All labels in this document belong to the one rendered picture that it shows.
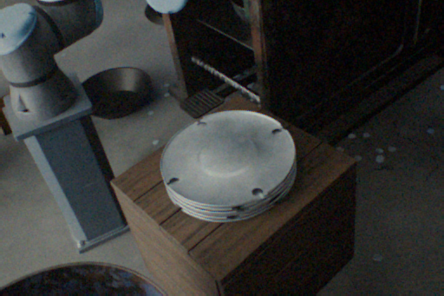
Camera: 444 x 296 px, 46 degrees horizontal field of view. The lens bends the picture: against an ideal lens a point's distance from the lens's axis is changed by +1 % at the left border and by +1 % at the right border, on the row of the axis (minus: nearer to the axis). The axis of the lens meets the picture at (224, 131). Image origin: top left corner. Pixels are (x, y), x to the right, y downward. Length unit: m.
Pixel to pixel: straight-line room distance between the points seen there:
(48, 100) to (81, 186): 0.27
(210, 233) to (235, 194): 0.09
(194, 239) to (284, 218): 0.18
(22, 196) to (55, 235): 0.23
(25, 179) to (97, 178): 0.50
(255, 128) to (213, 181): 0.18
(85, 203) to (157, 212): 0.39
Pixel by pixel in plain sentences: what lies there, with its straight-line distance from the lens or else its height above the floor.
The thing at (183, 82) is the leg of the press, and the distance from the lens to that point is 1.88.
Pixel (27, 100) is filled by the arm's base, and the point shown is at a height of 0.50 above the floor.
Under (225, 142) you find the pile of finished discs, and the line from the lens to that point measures 1.13.
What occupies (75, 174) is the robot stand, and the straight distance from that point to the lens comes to 1.38.
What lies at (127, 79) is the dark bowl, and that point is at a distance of 2.09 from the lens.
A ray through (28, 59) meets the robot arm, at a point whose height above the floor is 0.60.
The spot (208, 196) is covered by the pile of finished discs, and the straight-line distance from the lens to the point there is 1.04.
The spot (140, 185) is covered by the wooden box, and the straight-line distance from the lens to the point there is 1.16.
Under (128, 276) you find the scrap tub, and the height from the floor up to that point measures 0.46.
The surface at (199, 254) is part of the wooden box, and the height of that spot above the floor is 0.35.
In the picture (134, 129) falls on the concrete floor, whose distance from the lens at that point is 1.88.
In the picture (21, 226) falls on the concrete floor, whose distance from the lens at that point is 1.72.
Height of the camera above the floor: 1.16
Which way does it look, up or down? 41 degrees down
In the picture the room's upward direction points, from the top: 11 degrees counter-clockwise
